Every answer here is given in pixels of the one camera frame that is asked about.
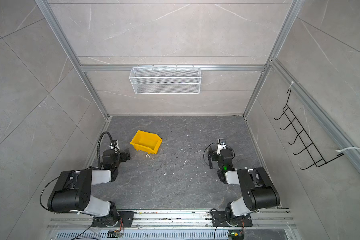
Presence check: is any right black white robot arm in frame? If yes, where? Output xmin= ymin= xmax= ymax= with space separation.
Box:
xmin=208 ymin=145 xmax=281 ymax=225

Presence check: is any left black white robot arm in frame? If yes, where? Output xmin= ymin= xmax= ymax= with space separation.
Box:
xmin=47 ymin=149 xmax=131 ymax=227

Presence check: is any yellow plastic storage bin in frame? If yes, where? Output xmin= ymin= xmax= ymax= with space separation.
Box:
xmin=130 ymin=131 xmax=163 ymax=155

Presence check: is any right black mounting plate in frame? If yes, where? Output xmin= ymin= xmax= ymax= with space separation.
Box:
xmin=210 ymin=209 xmax=253 ymax=228

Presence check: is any black mounting plate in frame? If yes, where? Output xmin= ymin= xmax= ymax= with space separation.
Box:
xmin=92 ymin=211 xmax=135 ymax=228
xmin=210 ymin=209 xmax=253 ymax=228

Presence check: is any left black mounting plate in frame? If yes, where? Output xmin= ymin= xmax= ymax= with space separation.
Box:
xmin=92 ymin=211 xmax=135 ymax=228

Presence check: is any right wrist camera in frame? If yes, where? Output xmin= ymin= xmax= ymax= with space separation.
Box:
xmin=217 ymin=139 xmax=226 ymax=155

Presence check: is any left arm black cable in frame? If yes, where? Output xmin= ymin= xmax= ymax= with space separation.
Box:
xmin=96 ymin=131 xmax=115 ymax=169

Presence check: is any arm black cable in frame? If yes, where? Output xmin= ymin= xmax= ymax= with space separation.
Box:
xmin=96 ymin=131 xmax=115 ymax=169
xmin=202 ymin=142 xmax=220 ymax=168

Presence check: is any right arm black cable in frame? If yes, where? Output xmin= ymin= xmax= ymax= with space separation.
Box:
xmin=202 ymin=142 xmax=220 ymax=168

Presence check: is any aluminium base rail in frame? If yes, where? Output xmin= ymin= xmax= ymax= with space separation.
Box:
xmin=47 ymin=209 xmax=298 ymax=230

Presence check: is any white slotted cable duct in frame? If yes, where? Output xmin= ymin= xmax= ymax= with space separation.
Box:
xmin=51 ymin=229 xmax=231 ymax=240

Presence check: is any white wire mesh basket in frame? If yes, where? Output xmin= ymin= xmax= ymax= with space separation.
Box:
xmin=129 ymin=67 xmax=202 ymax=95

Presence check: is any black wire hook rack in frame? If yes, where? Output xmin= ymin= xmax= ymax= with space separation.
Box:
xmin=274 ymin=89 xmax=345 ymax=170

